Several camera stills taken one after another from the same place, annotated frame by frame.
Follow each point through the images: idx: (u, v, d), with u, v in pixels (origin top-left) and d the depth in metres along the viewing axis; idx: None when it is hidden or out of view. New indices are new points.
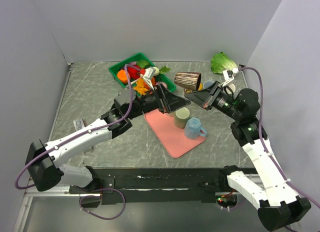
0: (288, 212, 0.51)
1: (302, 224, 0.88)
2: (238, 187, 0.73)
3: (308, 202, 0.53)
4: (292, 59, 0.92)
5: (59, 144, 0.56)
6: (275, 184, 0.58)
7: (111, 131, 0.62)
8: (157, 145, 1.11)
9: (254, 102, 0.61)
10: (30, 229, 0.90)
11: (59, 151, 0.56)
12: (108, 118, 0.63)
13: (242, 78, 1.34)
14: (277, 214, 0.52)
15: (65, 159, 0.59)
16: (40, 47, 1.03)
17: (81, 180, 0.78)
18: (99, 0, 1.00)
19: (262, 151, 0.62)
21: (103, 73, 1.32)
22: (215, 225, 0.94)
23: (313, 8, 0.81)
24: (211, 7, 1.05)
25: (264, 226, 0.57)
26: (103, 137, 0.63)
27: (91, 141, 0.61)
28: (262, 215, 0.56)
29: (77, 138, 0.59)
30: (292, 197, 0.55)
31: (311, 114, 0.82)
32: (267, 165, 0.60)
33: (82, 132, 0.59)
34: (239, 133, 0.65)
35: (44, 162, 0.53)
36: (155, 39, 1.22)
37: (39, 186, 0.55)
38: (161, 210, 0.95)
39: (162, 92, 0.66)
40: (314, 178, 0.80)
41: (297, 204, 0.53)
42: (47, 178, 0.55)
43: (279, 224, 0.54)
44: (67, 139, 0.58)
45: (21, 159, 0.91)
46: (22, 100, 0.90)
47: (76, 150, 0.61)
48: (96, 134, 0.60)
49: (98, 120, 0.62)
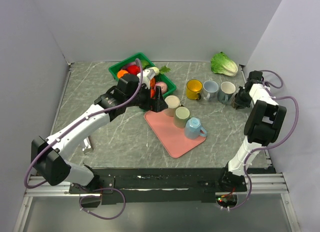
0: (264, 105, 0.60)
1: (302, 224, 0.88)
2: (236, 158, 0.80)
3: (284, 107, 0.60)
4: (293, 58, 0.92)
5: (60, 135, 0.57)
6: (262, 95, 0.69)
7: (108, 114, 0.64)
8: (157, 145, 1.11)
9: (257, 73, 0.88)
10: (30, 229, 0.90)
11: (62, 142, 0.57)
12: (102, 102, 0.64)
13: (242, 78, 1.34)
14: (256, 105, 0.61)
15: (69, 150, 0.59)
16: (40, 46, 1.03)
17: (83, 177, 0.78)
18: (99, 1, 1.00)
19: (259, 85, 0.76)
21: (103, 73, 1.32)
22: (215, 225, 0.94)
23: (313, 8, 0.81)
24: (211, 7, 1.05)
25: (247, 132, 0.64)
26: (101, 122, 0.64)
27: (90, 127, 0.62)
28: (247, 121, 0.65)
29: (77, 127, 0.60)
30: (272, 103, 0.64)
31: (310, 113, 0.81)
32: (260, 89, 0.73)
33: (80, 120, 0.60)
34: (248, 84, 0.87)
35: (51, 155, 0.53)
36: (155, 39, 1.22)
37: (51, 179, 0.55)
38: (161, 210, 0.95)
39: (159, 94, 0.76)
40: (314, 178, 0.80)
41: (275, 110, 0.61)
42: (56, 170, 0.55)
43: (255, 121, 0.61)
44: (66, 129, 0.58)
45: (21, 158, 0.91)
46: (22, 100, 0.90)
47: (77, 141, 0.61)
48: (94, 120, 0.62)
49: (93, 106, 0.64)
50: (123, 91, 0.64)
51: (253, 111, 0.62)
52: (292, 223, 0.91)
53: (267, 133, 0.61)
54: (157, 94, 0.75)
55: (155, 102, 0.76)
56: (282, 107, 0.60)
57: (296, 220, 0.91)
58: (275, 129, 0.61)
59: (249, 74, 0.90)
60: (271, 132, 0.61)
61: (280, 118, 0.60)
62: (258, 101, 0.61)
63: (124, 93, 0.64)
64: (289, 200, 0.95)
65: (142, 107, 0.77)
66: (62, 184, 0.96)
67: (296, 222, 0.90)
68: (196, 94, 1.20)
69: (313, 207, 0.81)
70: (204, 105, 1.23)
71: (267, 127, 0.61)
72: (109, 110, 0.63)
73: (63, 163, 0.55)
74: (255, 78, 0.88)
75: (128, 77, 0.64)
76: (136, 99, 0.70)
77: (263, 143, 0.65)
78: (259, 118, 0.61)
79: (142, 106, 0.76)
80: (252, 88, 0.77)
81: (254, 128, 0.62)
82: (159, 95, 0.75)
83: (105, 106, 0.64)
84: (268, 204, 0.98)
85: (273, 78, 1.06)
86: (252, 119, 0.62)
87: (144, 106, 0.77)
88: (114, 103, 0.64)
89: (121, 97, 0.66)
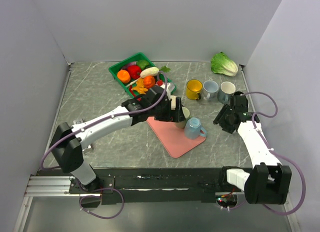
0: (267, 171, 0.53)
1: (302, 224, 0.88)
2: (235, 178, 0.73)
3: (288, 168, 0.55)
4: (293, 59, 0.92)
5: (85, 126, 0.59)
6: (258, 149, 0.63)
7: (132, 118, 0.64)
8: (157, 145, 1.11)
9: (240, 99, 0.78)
10: (30, 229, 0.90)
11: (85, 133, 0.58)
12: (128, 106, 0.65)
13: (242, 78, 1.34)
14: (257, 173, 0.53)
15: (89, 142, 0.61)
16: (40, 46, 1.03)
17: (84, 175, 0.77)
18: (99, 1, 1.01)
19: (250, 127, 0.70)
21: (103, 73, 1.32)
22: (215, 225, 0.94)
23: (312, 9, 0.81)
24: (211, 8, 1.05)
25: (248, 199, 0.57)
26: (124, 124, 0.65)
27: (113, 126, 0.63)
28: (247, 185, 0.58)
29: (101, 123, 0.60)
30: (272, 161, 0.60)
31: (311, 113, 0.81)
32: (253, 136, 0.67)
33: (105, 117, 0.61)
34: (234, 118, 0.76)
35: (72, 142, 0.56)
36: (155, 39, 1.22)
37: (64, 166, 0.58)
38: (161, 210, 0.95)
39: (179, 105, 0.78)
40: (313, 177, 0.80)
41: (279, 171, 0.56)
42: (72, 159, 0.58)
43: (259, 190, 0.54)
44: (91, 122, 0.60)
45: (21, 159, 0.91)
46: (22, 100, 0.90)
47: (98, 136, 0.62)
48: (118, 120, 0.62)
49: (120, 107, 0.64)
50: (149, 100, 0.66)
51: (253, 176, 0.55)
52: (291, 222, 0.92)
53: (272, 197, 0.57)
54: (178, 105, 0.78)
55: (175, 112, 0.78)
56: (285, 168, 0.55)
57: (296, 220, 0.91)
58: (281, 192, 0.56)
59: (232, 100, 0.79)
60: (275, 194, 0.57)
61: (284, 180, 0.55)
62: (260, 169, 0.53)
63: (150, 103, 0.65)
64: (289, 199, 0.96)
65: (162, 118, 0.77)
66: (62, 183, 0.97)
67: (296, 222, 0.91)
68: (196, 94, 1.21)
69: (313, 207, 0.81)
70: (203, 105, 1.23)
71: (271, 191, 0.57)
72: (133, 113, 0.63)
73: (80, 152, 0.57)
74: (240, 105, 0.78)
75: (158, 89, 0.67)
76: (158, 110, 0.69)
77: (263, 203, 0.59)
78: (263, 187, 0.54)
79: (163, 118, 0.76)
80: (242, 129, 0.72)
81: (258, 196, 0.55)
82: (179, 106, 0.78)
83: (130, 109, 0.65)
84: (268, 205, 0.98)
85: (283, 81, 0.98)
86: (255, 187, 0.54)
87: (165, 118, 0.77)
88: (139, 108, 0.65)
89: (146, 104, 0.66)
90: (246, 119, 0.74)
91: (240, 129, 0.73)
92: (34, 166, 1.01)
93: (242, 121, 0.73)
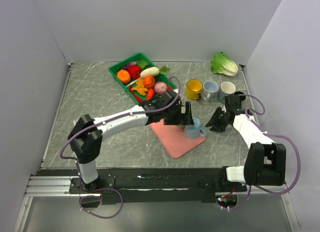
0: (262, 148, 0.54)
1: (302, 224, 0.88)
2: (234, 174, 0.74)
3: (283, 146, 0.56)
4: (293, 59, 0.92)
5: (106, 120, 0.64)
6: (253, 133, 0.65)
7: (147, 117, 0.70)
8: (157, 145, 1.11)
9: (234, 98, 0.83)
10: (30, 229, 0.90)
11: (106, 126, 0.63)
12: (144, 106, 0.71)
13: (242, 78, 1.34)
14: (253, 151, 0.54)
15: (107, 135, 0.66)
16: (40, 46, 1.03)
17: (90, 172, 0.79)
18: (99, 1, 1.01)
19: (243, 118, 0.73)
21: (103, 73, 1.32)
22: (215, 226, 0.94)
23: (312, 8, 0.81)
24: (211, 7, 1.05)
25: (249, 180, 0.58)
26: (140, 122, 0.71)
27: (130, 122, 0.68)
28: (246, 166, 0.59)
29: (121, 118, 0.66)
30: (266, 140, 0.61)
31: (311, 113, 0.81)
32: (247, 124, 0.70)
33: (125, 114, 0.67)
34: (229, 114, 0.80)
35: (93, 133, 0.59)
36: (155, 39, 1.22)
37: (83, 155, 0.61)
38: (161, 210, 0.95)
39: (188, 109, 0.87)
40: (313, 177, 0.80)
41: (275, 151, 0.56)
42: (91, 149, 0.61)
43: (257, 169, 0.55)
44: (112, 117, 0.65)
45: (21, 159, 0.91)
46: (22, 100, 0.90)
47: (116, 130, 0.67)
48: (136, 118, 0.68)
49: (137, 106, 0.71)
50: (165, 102, 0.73)
51: (250, 155, 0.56)
52: (291, 222, 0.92)
53: (272, 177, 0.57)
54: (187, 109, 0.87)
55: (185, 116, 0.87)
56: (280, 145, 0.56)
57: (296, 220, 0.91)
58: (280, 171, 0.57)
59: (226, 99, 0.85)
60: (276, 175, 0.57)
61: (280, 159, 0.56)
62: (255, 146, 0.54)
63: (164, 104, 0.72)
64: (289, 199, 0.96)
65: (172, 121, 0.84)
66: (62, 183, 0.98)
67: (296, 222, 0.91)
68: (196, 94, 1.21)
69: (313, 207, 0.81)
70: (203, 105, 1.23)
71: (270, 172, 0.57)
72: (149, 112, 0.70)
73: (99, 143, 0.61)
74: (234, 103, 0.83)
75: (172, 93, 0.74)
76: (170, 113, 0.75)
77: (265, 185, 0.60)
78: (260, 165, 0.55)
79: (173, 120, 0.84)
80: (237, 120, 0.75)
81: (258, 176, 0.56)
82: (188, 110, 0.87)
83: (146, 109, 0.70)
84: (268, 205, 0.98)
85: (283, 81, 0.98)
86: (253, 166, 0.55)
87: (175, 120, 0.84)
88: (154, 108, 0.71)
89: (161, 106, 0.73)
90: (239, 113, 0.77)
91: (235, 123, 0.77)
92: (34, 166, 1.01)
93: (236, 114, 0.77)
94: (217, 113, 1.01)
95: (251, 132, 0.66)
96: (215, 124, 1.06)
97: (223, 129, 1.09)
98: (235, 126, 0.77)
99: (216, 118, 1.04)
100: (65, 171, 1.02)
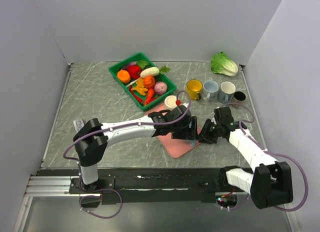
0: (267, 171, 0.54)
1: (302, 224, 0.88)
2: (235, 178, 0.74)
3: (287, 165, 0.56)
4: (293, 59, 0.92)
5: (113, 127, 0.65)
6: (254, 152, 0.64)
7: (155, 129, 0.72)
8: (157, 145, 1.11)
9: (225, 111, 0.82)
10: (30, 229, 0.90)
11: (113, 133, 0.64)
12: (154, 117, 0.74)
13: (242, 78, 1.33)
14: (258, 175, 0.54)
15: (113, 142, 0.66)
16: (40, 46, 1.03)
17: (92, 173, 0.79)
18: (99, 1, 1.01)
19: (240, 134, 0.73)
21: (103, 73, 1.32)
22: (215, 226, 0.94)
23: (312, 9, 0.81)
24: (211, 7, 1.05)
25: (258, 203, 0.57)
26: (147, 133, 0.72)
27: (137, 132, 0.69)
28: (253, 189, 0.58)
29: (129, 127, 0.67)
30: (269, 160, 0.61)
31: (311, 113, 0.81)
32: (246, 142, 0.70)
33: (133, 123, 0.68)
34: (223, 129, 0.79)
35: (98, 139, 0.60)
36: (155, 39, 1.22)
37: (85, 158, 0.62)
38: (161, 210, 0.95)
39: (194, 123, 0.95)
40: (313, 177, 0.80)
41: (278, 170, 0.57)
42: (94, 154, 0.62)
43: (266, 192, 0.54)
44: (119, 124, 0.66)
45: (21, 159, 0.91)
46: (22, 100, 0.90)
47: (122, 138, 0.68)
48: (143, 128, 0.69)
49: (146, 117, 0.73)
50: (174, 117, 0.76)
51: (256, 179, 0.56)
52: (291, 222, 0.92)
53: (280, 197, 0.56)
54: (193, 124, 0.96)
55: (191, 130, 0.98)
56: (283, 164, 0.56)
57: (296, 220, 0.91)
58: (288, 191, 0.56)
59: (217, 113, 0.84)
60: (283, 193, 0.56)
61: (286, 178, 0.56)
62: (261, 170, 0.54)
63: (174, 118, 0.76)
64: None
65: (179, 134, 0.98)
66: (62, 184, 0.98)
67: (296, 222, 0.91)
68: (196, 95, 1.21)
69: (313, 207, 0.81)
70: (203, 106, 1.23)
71: (278, 192, 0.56)
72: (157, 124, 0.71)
73: (103, 149, 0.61)
74: (225, 116, 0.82)
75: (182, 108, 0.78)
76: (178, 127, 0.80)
77: (274, 205, 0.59)
78: (268, 187, 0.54)
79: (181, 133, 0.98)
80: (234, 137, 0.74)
81: (267, 199, 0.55)
82: (195, 125, 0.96)
83: (154, 120, 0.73)
84: None
85: (284, 81, 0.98)
86: (260, 189, 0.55)
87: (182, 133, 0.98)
88: (163, 121, 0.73)
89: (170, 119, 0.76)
90: (234, 127, 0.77)
91: (232, 139, 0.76)
92: (34, 166, 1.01)
93: (231, 130, 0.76)
94: (207, 126, 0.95)
95: (252, 151, 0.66)
96: (207, 137, 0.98)
97: (216, 140, 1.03)
98: (233, 143, 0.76)
99: (208, 131, 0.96)
100: (65, 171, 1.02)
